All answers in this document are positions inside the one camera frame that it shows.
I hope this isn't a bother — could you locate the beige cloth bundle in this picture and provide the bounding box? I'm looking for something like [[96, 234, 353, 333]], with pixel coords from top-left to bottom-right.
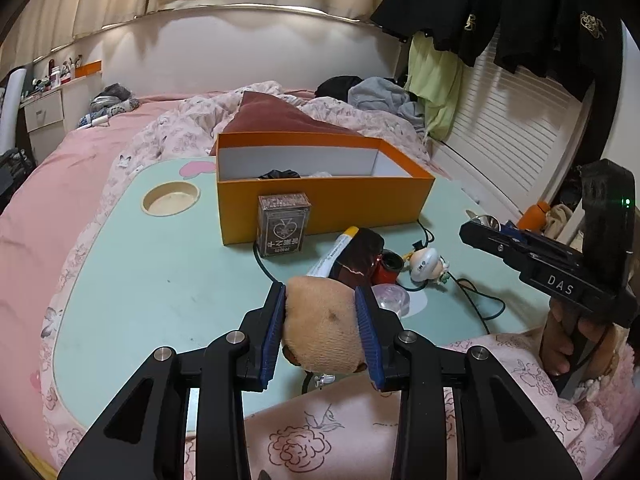
[[542, 204, 583, 238]]

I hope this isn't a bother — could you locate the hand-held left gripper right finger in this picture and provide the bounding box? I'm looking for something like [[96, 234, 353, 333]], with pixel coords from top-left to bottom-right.
[[354, 285, 583, 480]]

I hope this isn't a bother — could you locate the pink rose print blanket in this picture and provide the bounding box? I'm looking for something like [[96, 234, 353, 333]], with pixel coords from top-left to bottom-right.
[[185, 330, 626, 480]]

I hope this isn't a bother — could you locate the clear round plastic case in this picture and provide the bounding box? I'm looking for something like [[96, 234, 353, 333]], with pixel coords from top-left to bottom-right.
[[372, 283, 412, 317]]

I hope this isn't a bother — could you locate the orange bottle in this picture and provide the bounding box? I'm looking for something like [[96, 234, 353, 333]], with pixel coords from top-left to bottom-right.
[[516, 201, 551, 231]]

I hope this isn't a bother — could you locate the black hanging jacket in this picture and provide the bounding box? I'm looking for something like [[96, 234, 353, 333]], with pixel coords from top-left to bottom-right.
[[370, 0, 501, 68], [492, 0, 623, 103]]

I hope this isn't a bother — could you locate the white tube yellow cap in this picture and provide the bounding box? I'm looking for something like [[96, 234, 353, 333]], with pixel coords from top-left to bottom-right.
[[305, 226, 358, 278]]

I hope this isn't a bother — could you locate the white louvered panel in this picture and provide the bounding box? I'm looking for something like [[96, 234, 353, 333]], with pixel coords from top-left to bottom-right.
[[440, 40, 596, 211]]

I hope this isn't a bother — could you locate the small white figurine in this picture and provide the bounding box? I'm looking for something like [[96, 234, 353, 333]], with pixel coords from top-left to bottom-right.
[[402, 240, 453, 283]]

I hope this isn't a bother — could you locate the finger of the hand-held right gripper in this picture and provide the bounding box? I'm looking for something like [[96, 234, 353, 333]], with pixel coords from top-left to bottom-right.
[[460, 220, 532, 273], [500, 221, 584, 261]]

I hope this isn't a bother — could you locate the orange cardboard box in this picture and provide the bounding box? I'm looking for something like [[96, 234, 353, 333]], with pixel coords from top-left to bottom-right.
[[215, 131, 436, 247]]

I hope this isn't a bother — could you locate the brown card box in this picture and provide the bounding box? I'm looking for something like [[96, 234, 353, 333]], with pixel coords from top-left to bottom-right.
[[256, 191, 312, 259]]

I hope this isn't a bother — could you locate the pink floral quilt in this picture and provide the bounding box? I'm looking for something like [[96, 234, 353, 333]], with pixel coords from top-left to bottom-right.
[[107, 81, 436, 181]]

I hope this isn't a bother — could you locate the clutter of small shelf things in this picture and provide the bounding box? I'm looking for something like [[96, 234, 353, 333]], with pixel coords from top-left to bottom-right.
[[30, 57, 76, 93]]

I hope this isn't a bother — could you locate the maroon pillow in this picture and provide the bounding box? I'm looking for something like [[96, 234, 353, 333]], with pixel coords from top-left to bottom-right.
[[220, 89, 371, 137]]

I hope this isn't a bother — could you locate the small red bottle black cap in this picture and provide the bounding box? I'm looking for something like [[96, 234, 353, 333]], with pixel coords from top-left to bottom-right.
[[372, 251, 405, 285]]

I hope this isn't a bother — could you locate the black chair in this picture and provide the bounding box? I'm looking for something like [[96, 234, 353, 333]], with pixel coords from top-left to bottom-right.
[[0, 147, 36, 201]]

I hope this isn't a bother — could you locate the blue floral cloth pile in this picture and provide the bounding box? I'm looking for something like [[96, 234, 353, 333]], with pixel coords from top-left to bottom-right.
[[77, 82, 143, 130]]

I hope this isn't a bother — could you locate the pink bedsheet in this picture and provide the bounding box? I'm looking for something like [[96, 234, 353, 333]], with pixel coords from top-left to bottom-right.
[[0, 92, 221, 466]]

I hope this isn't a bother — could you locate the light green hanging garment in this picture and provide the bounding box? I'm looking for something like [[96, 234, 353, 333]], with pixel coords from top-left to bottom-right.
[[405, 32, 466, 142]]

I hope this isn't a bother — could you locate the shiny red black packet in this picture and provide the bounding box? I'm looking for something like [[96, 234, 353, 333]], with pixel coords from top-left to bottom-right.
[[327, 227, 386, 288]]

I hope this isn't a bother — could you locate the black clothing heap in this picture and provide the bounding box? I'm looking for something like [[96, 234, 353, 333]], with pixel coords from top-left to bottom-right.
[[315, 75, 363, 98]]

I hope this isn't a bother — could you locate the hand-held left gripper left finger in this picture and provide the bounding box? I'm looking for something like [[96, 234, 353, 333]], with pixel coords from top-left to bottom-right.
[[57, 282, 287, 480]]

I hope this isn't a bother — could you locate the grey clothing heap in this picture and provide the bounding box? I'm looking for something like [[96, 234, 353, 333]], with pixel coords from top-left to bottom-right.
[[347, 76, 426, 128]]

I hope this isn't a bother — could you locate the tan plush toy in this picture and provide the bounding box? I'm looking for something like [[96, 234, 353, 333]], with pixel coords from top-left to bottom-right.
[[280, 275, 373, 375]]

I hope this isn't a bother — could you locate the white nightstand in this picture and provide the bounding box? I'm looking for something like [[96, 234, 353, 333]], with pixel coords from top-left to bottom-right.
[[20, 89, 66, 148]]

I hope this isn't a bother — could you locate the white rolled sheet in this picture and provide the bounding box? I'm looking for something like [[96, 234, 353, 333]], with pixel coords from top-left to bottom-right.
[[0, 67, 27, 151]]

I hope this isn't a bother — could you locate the person's right hand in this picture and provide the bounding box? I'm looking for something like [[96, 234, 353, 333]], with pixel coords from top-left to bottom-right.
[[540, 305, 621, 379]]

